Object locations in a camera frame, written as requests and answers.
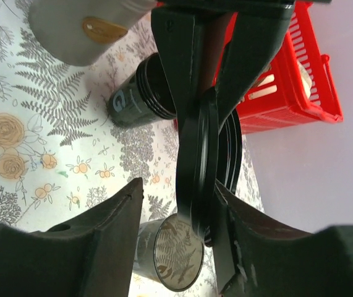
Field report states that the transparent dark cup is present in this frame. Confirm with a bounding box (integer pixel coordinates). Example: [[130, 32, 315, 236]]
[[132, 214, 205, 292]]

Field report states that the floral table mat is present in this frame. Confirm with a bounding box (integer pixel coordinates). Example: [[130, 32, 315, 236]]
[[0, 0, 265, 297]]

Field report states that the grey tin straw holder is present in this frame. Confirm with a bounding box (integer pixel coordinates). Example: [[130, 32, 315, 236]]
[[28, 0, 156, 66]]

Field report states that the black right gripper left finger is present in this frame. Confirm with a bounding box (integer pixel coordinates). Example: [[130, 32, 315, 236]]
[[0, 178, 143, 296]]

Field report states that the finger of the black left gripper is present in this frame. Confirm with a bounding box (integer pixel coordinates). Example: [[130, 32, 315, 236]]
[[216, 1, 295, 124], [151, 6, 208, 127]]

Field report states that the black coffee cup lid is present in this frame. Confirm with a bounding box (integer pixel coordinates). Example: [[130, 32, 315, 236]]
[[176, 87, 242, 247]]

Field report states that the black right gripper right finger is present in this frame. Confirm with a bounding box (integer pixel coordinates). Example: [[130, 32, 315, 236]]
[[213, 183, 353, 296]]

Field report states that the red plastic shopping basket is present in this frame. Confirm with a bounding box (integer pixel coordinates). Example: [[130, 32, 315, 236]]
[[213, 0, 344, 134]]

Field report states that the black printed coffee cup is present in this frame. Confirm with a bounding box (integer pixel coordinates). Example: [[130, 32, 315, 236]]
[[106, 53, 176, 129]]

